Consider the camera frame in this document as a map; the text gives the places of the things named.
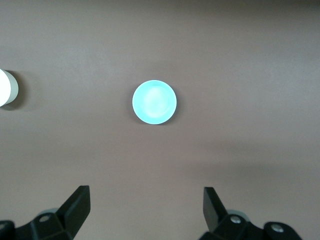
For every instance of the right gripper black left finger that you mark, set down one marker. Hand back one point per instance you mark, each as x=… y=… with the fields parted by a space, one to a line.
x=75 y=207

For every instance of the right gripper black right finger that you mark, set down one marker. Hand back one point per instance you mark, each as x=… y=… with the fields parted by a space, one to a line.
x=215 y=212

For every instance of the light blue bowl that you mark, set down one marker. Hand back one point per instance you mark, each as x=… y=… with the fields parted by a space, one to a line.
x=154 y=102

